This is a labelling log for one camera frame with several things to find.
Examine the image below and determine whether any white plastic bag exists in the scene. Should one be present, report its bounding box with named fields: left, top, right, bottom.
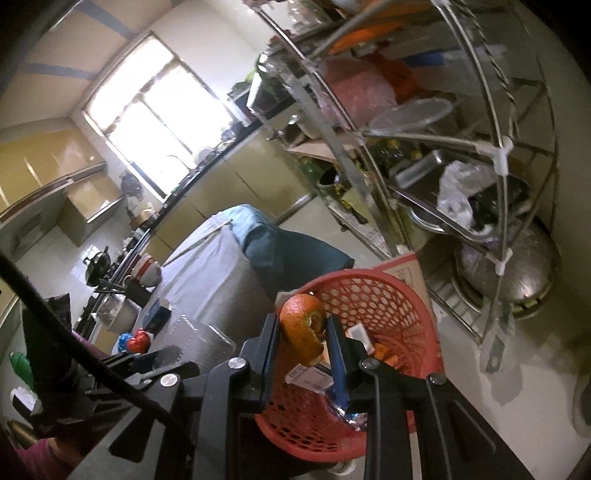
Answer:
left=436, top=161, right=498, bottom=232

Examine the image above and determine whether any white black appliance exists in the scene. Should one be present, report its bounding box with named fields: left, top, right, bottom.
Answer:
left=11, top=388, right=43, bottom=417

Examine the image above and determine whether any golden metal kettle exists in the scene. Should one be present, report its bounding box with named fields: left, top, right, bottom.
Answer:
left=7, top=418, right=38, bottom=451

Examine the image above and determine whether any orange medicine box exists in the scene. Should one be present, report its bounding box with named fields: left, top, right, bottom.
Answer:
left=348, top=324, right=400, bottom=368

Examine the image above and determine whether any steel rectangular tray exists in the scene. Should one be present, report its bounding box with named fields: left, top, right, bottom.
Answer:
left=392, top=150, right=454, bottom=188

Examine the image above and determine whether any small wall fan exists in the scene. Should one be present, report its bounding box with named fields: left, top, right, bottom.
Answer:
left=121, top=171, right=145, bottom=218

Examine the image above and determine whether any black microwave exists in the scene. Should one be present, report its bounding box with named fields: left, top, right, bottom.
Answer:
left=248, top=69, right=283, bottom=114

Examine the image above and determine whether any cardboard box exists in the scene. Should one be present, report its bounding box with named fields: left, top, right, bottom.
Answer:
left=369, top=253, right=437, bottom=324

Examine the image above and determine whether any metal shelf rack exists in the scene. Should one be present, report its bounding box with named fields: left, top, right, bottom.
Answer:
left=252, top=0, right=562, bottom=376

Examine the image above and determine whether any small yellow wall cabinet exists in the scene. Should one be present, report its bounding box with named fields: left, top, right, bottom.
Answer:
left=58, top=173, right=126, bottom=248

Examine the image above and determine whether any pink plastic bag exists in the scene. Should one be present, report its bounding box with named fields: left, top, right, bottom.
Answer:
left=323, top=58, right=398, bottom=116

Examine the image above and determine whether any blue foil packet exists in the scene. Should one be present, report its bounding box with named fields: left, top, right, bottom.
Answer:
left=325, top=388, right=370, bottom=433

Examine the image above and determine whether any orange peel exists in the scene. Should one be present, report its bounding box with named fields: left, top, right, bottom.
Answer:
left=279, top=293, right=328, bottom=368

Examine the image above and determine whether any black cable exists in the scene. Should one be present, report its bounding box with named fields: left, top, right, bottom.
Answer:
left=0, top=251, right=195, bottom=459

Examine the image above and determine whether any orange plastic basin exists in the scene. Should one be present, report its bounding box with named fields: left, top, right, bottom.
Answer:
left=330, top=0, right=435, bottom=52

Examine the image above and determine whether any yellow base cabinet under window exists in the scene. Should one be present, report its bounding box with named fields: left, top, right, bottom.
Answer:
left=152, top=124, right=315, bottom=260

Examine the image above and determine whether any dark cup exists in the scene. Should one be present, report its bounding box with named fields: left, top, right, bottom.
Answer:
left=124, top=279, right=156, bottom=306

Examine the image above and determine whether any black wok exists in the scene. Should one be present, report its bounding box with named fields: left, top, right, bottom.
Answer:
left=83, top=247, right=114, bottom=287

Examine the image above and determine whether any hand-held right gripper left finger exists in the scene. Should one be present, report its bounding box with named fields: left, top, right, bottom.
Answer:
left=69, top=314, right=282, bottom=480

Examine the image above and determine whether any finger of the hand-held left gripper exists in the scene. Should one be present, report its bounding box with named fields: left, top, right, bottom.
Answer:
left=131, top=346, right=184, bottom=373
left=99, top=361, right=200, bottom=402

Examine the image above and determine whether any green thermos jug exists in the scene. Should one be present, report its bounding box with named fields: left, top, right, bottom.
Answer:
left=9, top=351, right=36, bottom=389

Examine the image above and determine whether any white medicine box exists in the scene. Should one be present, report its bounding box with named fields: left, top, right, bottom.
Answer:
left=285, top=362, right=334, bottom=393

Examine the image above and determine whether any large yellow wall cabinet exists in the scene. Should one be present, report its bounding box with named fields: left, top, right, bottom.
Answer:
left=0, top=127, right=110, bottom=223

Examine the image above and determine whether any white red-banded bowl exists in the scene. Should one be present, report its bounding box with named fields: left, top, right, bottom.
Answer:
left=134, top=258, right=163, bottom=287

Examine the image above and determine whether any large steel pot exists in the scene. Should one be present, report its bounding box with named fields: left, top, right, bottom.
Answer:
left=455, top=222, right=562, bottom=320

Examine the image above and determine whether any red plastic mesh basket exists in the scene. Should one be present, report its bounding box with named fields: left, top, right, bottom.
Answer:
left=254, top=269, right=447, bottom=461

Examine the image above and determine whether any clear plastic container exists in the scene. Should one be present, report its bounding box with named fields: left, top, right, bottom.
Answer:
left=164, top=314, right=238, bottom=370

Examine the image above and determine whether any clear round lid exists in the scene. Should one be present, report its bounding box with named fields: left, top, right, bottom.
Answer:
left=369, top=97, right=456, bottom=137

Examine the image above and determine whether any window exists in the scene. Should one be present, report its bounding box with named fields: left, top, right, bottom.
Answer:
left=83, top=39, right=242, bottom=202

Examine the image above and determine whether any grey tablecloth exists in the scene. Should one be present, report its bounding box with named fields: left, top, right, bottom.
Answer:
left=99, top=220, right=279, bottom=370

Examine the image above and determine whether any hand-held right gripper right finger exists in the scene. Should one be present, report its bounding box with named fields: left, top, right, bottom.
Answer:
left=325, top=314, right=536, bottom=480

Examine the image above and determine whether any dark blue small box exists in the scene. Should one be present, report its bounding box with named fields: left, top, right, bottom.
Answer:
left=140, top=298, right=173, bottom=334

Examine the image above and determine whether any red orange plastic bag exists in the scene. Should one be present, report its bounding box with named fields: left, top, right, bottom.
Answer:
left=369, top=53, right=426, bottom=100

